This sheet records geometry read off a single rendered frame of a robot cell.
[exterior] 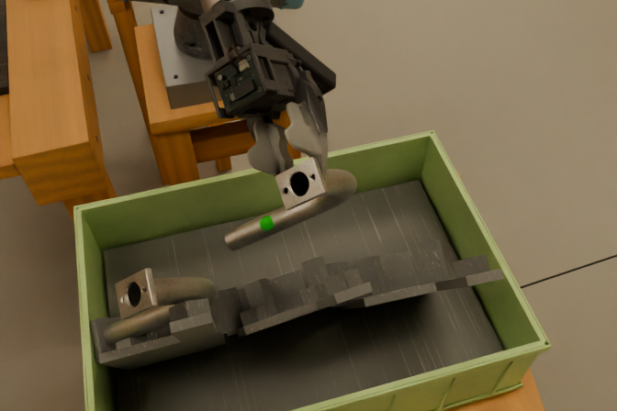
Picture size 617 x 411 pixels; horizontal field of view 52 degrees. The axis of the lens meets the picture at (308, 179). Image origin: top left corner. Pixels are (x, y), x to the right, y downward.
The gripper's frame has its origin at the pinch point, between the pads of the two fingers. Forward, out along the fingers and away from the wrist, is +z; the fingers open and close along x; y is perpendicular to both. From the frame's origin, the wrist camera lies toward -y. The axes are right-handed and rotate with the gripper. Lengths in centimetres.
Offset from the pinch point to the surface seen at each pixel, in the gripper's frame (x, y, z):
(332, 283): -4.6, -4.7, 11.4
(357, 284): -2.8, -6.9, 12.4
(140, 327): -32.5, 0.7, 8.6
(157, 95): -51, -35, -37
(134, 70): -88, -66, -65
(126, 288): -17.8, 13.0, 4.9
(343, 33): -78, -183, -91
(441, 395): -8.7, -27.7, 31.2
